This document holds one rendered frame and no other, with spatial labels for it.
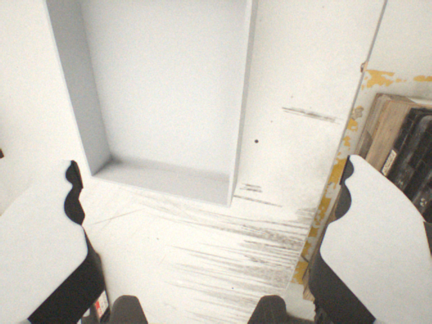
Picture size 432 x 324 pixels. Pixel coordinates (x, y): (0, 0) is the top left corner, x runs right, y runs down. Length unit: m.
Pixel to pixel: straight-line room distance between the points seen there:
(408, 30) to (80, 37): 0.96
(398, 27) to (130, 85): 0.90
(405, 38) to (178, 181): 0.91
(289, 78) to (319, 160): 0.10
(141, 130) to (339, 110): 0.24
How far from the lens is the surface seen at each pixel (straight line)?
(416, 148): 0.86
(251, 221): 0.36
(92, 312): 0.75
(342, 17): 0.26
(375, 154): 0.98
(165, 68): 0.28
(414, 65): 1.07
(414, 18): 1.05
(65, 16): 0.32
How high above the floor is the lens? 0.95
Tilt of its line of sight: 56 degrees down
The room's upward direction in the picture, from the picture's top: 154 degrees counter-clockwise
